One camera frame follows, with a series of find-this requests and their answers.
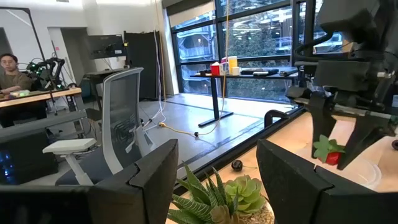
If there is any potted succulent plant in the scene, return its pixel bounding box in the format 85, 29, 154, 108
167, 164, 275, 224

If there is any black standing desk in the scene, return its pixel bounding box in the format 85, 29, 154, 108
190, 72, 299, 128

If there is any black monitor screen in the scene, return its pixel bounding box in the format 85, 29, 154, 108
88, 34, 127, 60

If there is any clear plastic tupperware container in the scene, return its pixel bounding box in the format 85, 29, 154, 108
298, 146, 382, 191

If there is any wooden top desk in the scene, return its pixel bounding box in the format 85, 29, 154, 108
0, 87, 83, 110

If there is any black upright panel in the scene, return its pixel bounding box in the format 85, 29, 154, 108
123, 30, 163, 101

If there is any orange cable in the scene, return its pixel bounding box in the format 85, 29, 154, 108
157, 0, 231, 138

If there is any black computer tower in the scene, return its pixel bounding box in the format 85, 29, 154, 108
0, 129, 59, 187

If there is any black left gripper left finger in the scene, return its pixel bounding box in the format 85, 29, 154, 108
88, 139, 180, 224

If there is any red strawberry with green leaves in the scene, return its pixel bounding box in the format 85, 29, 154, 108
313, 134, 346, 166

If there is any person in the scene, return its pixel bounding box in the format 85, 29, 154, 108
0, 53, 34, 95

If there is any dark side desk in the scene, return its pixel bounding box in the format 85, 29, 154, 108
83, 67, 131, 110

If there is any pale green object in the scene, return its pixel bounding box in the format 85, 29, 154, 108
10, 89, 31, 98

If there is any black frame handle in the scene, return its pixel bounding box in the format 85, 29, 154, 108
264, 109, 290, 129

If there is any black flat item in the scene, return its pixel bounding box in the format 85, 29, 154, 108
279, 68, 299, 78

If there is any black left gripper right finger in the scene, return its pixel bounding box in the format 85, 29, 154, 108
256, 139, 379, 224

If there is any yellow container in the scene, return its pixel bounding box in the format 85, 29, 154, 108
228, 55, 239, 75

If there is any grey desk top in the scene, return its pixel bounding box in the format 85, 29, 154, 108
0, 111, 88, 144

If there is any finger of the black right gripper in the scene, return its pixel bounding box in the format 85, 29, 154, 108
337, 112, 393, 171
307, 92, 339, 160

